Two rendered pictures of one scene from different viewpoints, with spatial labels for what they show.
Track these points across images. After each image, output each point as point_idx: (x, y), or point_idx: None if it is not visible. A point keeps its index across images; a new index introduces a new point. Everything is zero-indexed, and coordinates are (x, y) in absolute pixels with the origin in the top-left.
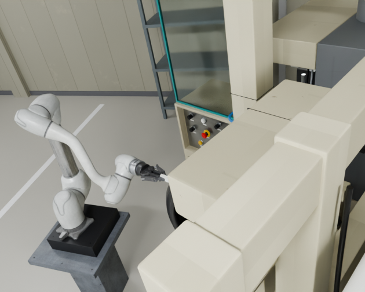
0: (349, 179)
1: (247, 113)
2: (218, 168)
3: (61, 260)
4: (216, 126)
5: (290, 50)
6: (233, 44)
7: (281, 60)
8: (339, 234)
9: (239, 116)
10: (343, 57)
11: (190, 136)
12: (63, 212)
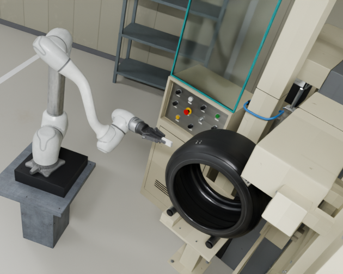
0: None
1: (299, 111)
2: (296, 149)
3: (26, 193)
4: (203, 107)
5: (306, 68)
6: (280, 49)
7: None
8: None
9: (255, 107)
10: None
11: (169, 109)
12: (44, 148)
